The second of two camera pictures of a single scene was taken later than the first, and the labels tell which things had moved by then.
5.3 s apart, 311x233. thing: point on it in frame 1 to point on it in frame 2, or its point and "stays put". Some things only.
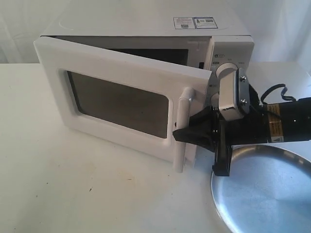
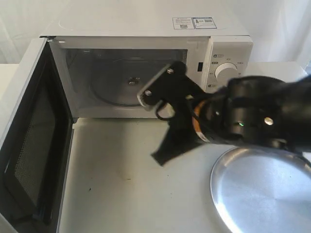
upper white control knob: x=224 y=68 stays put
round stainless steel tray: x=268 y=191 stays put
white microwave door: x=123 y=101 to x=35 y=146
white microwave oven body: x=207 y=38 stays put
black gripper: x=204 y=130 to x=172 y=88
